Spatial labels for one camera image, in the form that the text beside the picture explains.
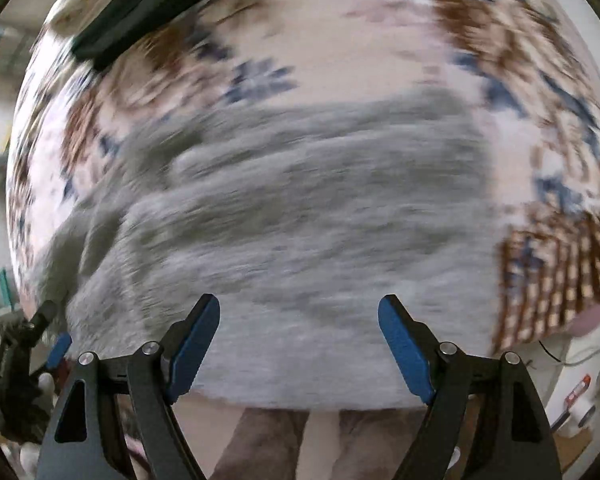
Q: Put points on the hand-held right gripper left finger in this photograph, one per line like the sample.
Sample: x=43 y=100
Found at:
x=192 y=350

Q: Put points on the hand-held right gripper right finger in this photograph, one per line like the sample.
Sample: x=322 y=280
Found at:
x=405 y=350

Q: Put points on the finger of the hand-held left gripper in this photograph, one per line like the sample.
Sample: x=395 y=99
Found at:
x=60 y=351
x=42 y=320

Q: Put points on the grey fluffy towel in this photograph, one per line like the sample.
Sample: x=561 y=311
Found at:
x=280 y=235

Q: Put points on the dark grey folded pants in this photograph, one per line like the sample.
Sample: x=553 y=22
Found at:
x=130 y=20

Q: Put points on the person's pink fleece clothing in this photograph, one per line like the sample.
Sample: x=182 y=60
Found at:
x=260 y=450

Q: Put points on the floral bed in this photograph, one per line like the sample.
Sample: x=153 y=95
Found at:
x=355 y=35

